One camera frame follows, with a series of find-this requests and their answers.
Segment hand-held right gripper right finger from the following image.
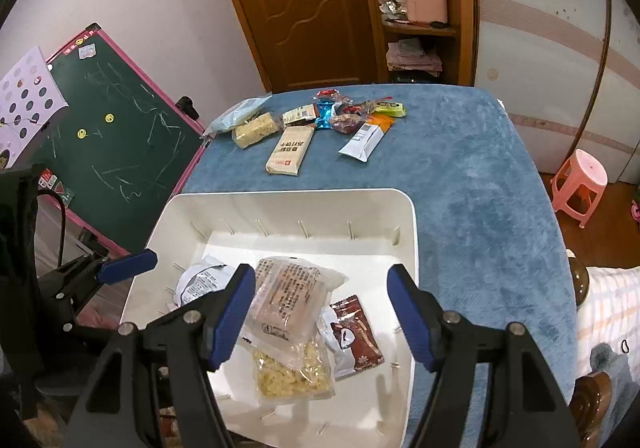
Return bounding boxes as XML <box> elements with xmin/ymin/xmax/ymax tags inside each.
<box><xmin>387</xmin><ymin>264</ymin><xmax>583</xmax><ymax>448</ymax></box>

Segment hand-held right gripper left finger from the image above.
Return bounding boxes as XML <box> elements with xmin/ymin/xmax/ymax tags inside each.
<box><xmin>62</xmin><ymin>264</ymin><xmax>257</xmax><ymax>448</ymax></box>

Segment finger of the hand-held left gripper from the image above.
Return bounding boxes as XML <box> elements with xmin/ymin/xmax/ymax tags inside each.
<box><xmin>39</xmin><ymin>249</ymin><xmax>158</xmax><ymax>329</ymax></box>

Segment white plastic tray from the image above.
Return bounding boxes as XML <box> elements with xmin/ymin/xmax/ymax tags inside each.
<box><xmin>120</xmin><ymin>188</ymin><xmax>418</xmax><ymax>448</ymax></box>

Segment beige long cracker packet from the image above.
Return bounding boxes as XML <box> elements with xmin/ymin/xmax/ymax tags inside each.
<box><xmin>265</xmin><ymin>126</ymin><xmax>315</xmax><ymax>176</ymax></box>

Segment light blue snack packet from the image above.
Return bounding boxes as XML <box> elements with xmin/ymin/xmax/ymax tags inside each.
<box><xmin>202</xmin><ymin>96</ymin><xmax>272</xmax><ymax>136</ymax></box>

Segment white snack packet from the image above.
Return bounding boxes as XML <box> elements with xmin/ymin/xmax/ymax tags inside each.
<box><xmin>338</xmin><ymin>123</ymin><xmax>383</xmax><ymax>163</ymax></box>

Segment yellow cracker packet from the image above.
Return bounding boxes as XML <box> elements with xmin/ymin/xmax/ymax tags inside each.
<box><xmin>232</xmin><ymin>112</ymin><xmax>282</xmax><ymax>149</ymax></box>

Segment dark red candies pack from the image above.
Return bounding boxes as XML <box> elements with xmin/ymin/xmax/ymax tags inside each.
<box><xmin>330</xmin><ymin>113</ymin><xmax>362</xmax><ymax>135</ymax></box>

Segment small beige red-label packet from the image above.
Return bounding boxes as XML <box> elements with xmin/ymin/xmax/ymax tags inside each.
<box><xmin>282</xmin><ymin>106</ymin><xmax>317</xmax><ymax>127</ymax></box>

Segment white round-label packet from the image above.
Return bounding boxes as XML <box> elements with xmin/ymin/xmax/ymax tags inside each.
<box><xmin>176</xmin><ymin>255</ymin><xmax>236</xmax><ymax>309</ymax></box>

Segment clear pink wafer packet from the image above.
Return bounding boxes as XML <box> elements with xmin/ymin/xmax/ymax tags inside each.
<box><xmin>245</xmin><ymin>256</ymin><xmax>348</xmax><ymax>344</ymax></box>

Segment small white foil packet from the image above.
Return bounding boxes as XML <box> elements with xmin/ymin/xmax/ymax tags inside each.
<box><xmin>317</xmin><ymin>305</ymin><xmax>351</xmax><ymax>381</ymax></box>

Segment clear yellow chips packet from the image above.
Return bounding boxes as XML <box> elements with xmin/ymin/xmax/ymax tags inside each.
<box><xmin>252</xmin><ymin>338</ymin><xmax>336</xmax><ymax>400</ymax></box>

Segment black chalkboard clamp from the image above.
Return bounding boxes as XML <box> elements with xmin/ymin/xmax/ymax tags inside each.
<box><xmin>175</xmin><ymin>96</ymin><xmax>200</xmax><ymax>121</ymax></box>

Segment white dotted paper sheet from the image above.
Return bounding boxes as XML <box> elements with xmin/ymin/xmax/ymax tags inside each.
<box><xmin>0</xmin><ymin>46</ymin><xmax>69</xmax><ymax>169</ymax></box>

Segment white checked cloth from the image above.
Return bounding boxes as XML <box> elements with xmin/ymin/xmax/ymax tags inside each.
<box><xmin>577</xmin><ymin>267</ymin><xmax>640</xmax><ymax>379</ymax></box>

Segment green yellow snack packet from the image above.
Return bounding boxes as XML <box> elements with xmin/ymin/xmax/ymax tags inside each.
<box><xmin>376</xmin><ymin>100</ymin><xmax>407</xmax><ymax>119</ymax></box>

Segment grey blue cloth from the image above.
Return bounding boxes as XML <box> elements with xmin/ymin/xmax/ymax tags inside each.
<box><xmin>590</xmin><ymin>342</ymin><xmax>640</xmax><ymax>448</ymax></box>

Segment blue foil candy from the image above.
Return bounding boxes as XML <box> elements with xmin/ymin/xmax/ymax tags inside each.
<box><xmin>314</xmin><ymin>100</ymin><xmax>337</xmax><ymax>131</ymax></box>

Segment pink plastic stool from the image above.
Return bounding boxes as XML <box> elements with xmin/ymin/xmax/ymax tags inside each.
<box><xmin>551</xmin><ymin>149</ymin><xmax>609</xmax><ymax>229</ymax></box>

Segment folded pink clothes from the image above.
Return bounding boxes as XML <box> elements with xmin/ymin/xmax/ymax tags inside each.
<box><xmin>386</xmin><ymin>38</ymin><xmax>443</xmax><ymax>73</ymax></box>

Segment pale blue wardrobe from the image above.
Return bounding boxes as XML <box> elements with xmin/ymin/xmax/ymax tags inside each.
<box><xmin>472</xmin><ymin>0</ymin><xmax>640</xmax><ymax>185</ymax></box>

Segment brown wooden door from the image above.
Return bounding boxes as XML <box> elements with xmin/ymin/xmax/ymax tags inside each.
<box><xmin>205</xmin><ymin>0</ymin><xmax>378</xmax><ymax>93</ymax></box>

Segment shiny wrappers on shelf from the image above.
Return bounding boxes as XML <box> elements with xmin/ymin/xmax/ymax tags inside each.
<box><xmin>377</xmin><ymin>0</ymin><xmax>408</xmax><ymax>22</ymax></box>

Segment brown wooden shelf unit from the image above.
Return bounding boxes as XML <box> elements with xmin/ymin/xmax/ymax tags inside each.
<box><xmin>362</xmin><ymin>0</ymin><xmax>476</xmax><ymax>86</ymax></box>

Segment black cable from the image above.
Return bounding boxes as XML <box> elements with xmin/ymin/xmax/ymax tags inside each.
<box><xmin>37</xmin><ymin>192</ymin><xmax>68</xmax><ymax>273</ymax></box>

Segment green chalkboard pink frame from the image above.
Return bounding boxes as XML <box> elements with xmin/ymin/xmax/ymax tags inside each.
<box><xmin>30</xmin><ymin>25</ymin><xmax>211</xmax><ymax>259</ymax></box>

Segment wooden bed frame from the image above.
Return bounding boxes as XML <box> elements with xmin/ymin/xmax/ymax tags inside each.
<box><xmin>569</xmin><ymin>258</ymin><xmax>615</xmax><ymax>448</ymax></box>

